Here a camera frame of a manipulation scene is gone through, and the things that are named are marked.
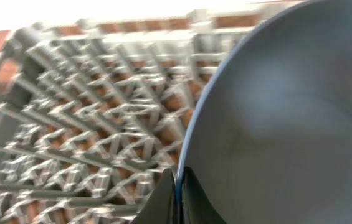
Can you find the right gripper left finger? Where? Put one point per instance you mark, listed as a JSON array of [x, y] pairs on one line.
[[161, 207]]

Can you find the dark blue plate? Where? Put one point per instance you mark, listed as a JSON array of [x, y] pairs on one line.
[[270, 140]]

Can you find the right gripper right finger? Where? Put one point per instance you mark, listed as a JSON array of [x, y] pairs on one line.
[[195, 205]]

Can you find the grey dishwasher rack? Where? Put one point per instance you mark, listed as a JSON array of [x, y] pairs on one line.
[[93, 112]]

